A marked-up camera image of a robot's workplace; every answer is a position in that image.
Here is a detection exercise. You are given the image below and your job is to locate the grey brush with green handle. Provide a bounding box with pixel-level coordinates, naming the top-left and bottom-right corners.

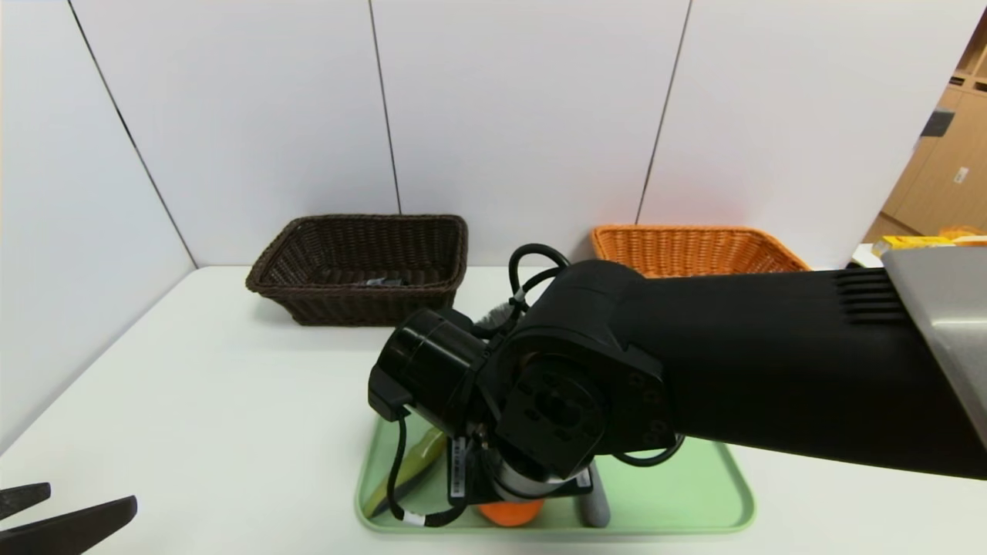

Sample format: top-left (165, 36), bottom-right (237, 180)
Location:
top-left (362, 302), bottom-right (516, 519)

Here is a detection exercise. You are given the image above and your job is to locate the dark brown wicker basket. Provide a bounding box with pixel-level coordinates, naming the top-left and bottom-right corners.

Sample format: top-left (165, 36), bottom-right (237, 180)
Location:
top-left (246, 214), bottom-right (470, 327)

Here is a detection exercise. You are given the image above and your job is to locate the orange wicker basket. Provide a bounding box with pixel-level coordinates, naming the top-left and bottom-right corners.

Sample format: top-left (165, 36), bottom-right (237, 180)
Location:
top-left (590, 225), bottom-right (812, 278)

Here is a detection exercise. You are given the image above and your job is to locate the black cable with white tags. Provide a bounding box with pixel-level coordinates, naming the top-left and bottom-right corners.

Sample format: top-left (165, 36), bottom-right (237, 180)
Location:
top-left (386, 409), bottom-right (467, 529)

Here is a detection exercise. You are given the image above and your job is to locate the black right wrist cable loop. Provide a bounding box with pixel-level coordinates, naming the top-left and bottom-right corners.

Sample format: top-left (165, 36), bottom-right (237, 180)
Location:
top-left (507, 244), bottom-right (573, 313)

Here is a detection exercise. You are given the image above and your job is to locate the yellow cardboard box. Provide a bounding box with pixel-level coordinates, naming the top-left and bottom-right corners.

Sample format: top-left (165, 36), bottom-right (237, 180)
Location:
top-left (872, 235), bottom-right (957, 257)

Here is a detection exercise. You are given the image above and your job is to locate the green plastic tray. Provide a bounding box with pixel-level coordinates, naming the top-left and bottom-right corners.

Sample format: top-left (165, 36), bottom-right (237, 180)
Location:
top-left (355, 412), bottom-right (754, 533)

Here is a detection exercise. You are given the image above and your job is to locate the white peeler with grey handle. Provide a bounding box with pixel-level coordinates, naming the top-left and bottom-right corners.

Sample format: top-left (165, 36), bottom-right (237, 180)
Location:
top-left (582, 462), bottom-right (611, 527)

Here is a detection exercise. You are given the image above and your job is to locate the wooden cabinet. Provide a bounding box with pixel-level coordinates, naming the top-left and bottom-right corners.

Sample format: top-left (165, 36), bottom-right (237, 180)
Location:
top-left (860, 4), bottom-right (987, 247)

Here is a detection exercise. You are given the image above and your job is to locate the orange fruit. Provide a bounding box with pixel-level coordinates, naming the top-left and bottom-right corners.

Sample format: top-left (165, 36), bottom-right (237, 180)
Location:
top-left (478, 499), bottom-right (544, 527)

